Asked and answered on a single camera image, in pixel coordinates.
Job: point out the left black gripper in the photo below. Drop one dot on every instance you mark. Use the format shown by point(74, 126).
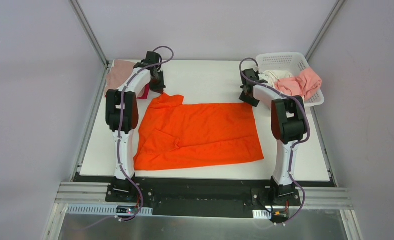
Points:
point(157, 84)

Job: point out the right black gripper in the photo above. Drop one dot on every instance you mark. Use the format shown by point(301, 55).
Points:
point(246, 96)

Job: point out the orange t-shirt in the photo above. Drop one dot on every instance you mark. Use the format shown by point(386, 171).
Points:
point(174, 135)

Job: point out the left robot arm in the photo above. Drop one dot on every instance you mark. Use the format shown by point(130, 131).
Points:
point(125, 84)

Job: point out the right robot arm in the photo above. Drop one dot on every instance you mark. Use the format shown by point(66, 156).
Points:
point(288, 126)

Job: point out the folded crimson t-shirt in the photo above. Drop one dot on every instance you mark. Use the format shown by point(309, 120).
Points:
point(144, 93)

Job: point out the white t-shirt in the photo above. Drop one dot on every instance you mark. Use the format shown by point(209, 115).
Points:
point(272, 76)

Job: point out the folded beige t-shirt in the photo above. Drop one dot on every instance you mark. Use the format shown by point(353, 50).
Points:
point(119, 73)

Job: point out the white plastic laundry basket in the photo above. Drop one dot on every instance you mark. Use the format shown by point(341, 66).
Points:
point(293, 62)

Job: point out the pink t-shirt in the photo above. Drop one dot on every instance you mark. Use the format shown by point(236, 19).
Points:
point(305, 84)

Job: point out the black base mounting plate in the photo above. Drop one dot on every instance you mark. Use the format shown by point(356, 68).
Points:
point(213, 198)

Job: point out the left aluminium frame post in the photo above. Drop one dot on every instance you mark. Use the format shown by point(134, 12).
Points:
point(80, 14)

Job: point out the aluminium frame post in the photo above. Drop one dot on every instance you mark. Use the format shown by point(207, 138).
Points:
point(338, 4)
point(80, 14)

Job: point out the right aluminium frame post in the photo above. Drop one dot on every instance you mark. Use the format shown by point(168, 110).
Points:
point(338, 4)

